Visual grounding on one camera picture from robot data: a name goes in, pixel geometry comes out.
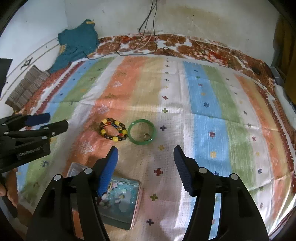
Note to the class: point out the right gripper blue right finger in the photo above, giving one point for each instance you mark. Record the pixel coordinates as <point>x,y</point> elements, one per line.
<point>239,219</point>

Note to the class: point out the teal garment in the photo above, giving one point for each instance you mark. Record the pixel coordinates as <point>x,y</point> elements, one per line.
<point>75,44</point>

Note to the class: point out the silver metal tin box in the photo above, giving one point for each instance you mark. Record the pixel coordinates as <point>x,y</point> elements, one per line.
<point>118,206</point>

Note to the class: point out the green jade bangle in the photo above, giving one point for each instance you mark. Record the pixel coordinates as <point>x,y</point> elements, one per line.
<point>141,132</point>

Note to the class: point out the colourful striped mat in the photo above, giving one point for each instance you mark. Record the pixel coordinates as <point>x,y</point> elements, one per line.
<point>157,129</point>

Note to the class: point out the brown floral bedsheet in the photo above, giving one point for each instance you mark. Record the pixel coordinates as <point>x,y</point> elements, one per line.
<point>185,46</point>

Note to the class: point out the striped brown pillow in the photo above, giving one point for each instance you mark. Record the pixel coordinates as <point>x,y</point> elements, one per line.
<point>27,87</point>

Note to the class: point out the mustard hanging garment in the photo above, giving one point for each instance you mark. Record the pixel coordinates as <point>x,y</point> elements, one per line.
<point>285,41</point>

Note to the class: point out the white rolled cloth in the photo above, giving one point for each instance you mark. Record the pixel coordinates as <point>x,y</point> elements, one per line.
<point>286,104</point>

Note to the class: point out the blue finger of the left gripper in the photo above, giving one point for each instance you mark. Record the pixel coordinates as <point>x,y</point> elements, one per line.
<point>11,130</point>
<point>34,119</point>

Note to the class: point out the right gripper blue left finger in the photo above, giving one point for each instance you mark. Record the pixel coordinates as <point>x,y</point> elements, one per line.
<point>53,216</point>

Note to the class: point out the person left hand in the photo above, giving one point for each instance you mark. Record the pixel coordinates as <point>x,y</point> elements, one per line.
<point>10,188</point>

